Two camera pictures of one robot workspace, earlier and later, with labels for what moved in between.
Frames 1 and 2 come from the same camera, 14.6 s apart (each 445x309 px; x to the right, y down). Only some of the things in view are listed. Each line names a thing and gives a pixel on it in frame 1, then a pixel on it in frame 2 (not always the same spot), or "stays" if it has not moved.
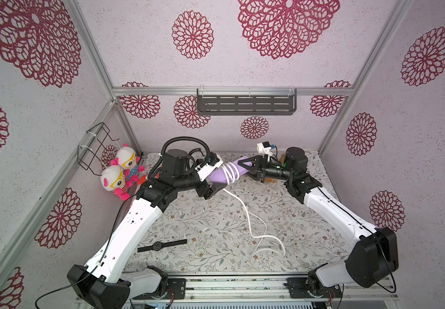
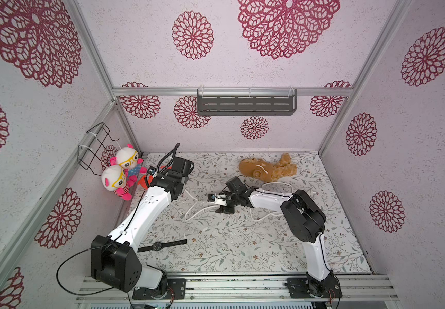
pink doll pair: [127, 158] stays
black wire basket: [90, 156] stays
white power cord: [231, 172] → [188, 215]
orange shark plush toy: [142, 180] stays
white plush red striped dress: [113, 178] stays
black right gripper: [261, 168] → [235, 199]
